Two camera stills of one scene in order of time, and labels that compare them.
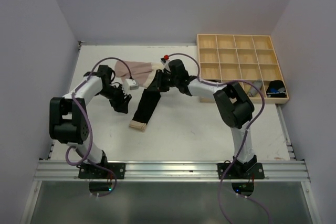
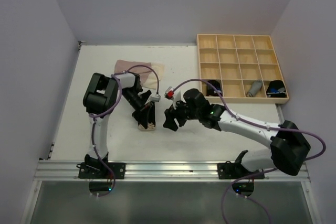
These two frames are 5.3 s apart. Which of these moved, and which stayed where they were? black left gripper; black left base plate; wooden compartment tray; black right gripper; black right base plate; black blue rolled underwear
Moved: black left gripper; black right gripper
Stayed: black right base plate; black left base plate; black blue rolled underwear; wooden compartment tray
